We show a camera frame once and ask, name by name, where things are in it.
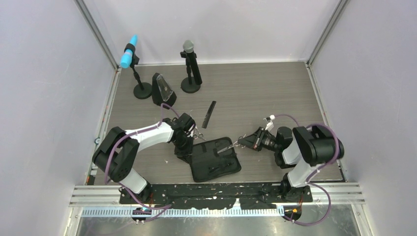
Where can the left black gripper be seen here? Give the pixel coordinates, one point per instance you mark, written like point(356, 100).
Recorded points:
point(186, 154)

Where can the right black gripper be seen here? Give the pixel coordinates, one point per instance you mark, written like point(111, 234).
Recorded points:
point(254, 140)

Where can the silver scissors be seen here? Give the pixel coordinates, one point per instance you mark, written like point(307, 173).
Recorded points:
point(197, 134)
point(236, 144)

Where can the black zip tool case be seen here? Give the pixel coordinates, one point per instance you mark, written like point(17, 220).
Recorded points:
point(204, 155)

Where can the black hair clip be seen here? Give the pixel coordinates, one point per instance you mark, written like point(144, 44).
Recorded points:
point(213, 169)
point(225, 165)

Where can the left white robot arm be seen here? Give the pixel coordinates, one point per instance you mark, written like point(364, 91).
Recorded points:
point(116, 154)

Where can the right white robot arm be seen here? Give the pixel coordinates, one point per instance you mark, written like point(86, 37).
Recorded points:
point(304, 150)

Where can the black hair comb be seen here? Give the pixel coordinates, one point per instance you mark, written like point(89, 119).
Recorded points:
point(208, 114)

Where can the black metronome clear cover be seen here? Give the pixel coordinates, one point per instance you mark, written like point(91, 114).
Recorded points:
point(162, 92)

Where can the right black mic stand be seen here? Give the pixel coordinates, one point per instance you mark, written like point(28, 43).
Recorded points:
point(188, 84)

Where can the black mic stand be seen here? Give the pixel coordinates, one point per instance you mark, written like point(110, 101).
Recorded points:
point(141, 90)
point(188, 84)

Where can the left black mic stand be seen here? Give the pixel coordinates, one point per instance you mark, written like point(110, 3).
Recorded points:
point(141, 90)

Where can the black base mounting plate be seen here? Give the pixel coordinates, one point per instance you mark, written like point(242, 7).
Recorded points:
point(216, 196)

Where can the grey black microphone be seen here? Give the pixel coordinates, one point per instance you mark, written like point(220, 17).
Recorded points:
point(188, 47)

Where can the blue microphone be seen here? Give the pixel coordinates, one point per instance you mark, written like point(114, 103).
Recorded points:
point(129, 52)

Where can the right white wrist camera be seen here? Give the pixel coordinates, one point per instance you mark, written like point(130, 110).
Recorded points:
point(269, 122)

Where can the aluminium frame rail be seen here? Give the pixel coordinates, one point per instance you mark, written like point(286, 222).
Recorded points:
point(104, 201)

